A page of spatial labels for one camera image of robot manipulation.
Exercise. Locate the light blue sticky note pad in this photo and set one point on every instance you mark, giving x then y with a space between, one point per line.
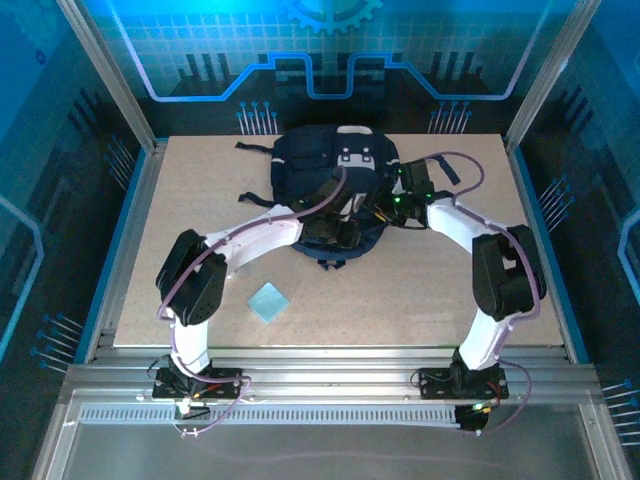
269 302

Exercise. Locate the aluminium table rail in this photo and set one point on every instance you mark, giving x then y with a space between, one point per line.
325 372

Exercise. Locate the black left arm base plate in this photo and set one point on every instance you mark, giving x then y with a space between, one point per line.
225 385

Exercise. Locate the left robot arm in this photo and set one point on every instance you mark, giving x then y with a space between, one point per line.
265 240

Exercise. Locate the small connector board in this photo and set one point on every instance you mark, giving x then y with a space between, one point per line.
192 412

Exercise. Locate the black controller box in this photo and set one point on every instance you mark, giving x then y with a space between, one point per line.
470 420

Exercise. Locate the aluminium side rail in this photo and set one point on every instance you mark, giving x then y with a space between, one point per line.
135 225

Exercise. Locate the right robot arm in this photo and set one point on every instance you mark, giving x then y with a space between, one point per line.
460 220

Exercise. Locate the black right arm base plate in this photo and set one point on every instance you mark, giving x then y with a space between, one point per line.
435 384

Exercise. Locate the aluminium frame post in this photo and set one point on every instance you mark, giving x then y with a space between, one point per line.
550 75
111 75

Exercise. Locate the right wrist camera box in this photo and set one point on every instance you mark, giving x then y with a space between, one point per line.
398 186

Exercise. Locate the navy blue backpack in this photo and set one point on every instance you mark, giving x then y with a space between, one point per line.
305 160

